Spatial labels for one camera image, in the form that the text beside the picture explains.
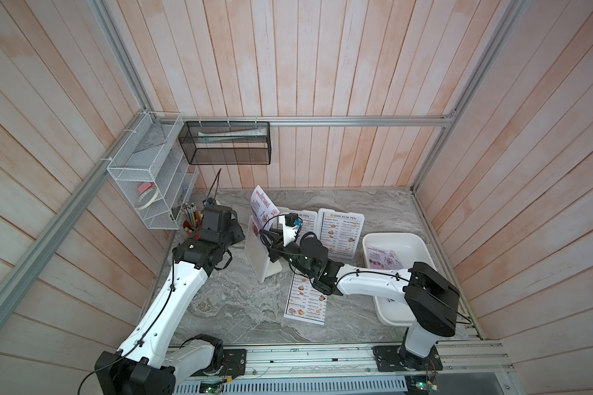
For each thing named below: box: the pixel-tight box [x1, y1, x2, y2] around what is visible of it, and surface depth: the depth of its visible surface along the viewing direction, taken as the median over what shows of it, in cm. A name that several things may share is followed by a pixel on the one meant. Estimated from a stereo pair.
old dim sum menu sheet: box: [284, 272, 327, 326], surface depth 86 cm
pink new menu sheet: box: [249, 184, 281, 237], surface depth 74 cm
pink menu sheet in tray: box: [365, 245, 405, 270], surface depth 94 cm
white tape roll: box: [135, 187, 159, 210], surface depth 81 cm
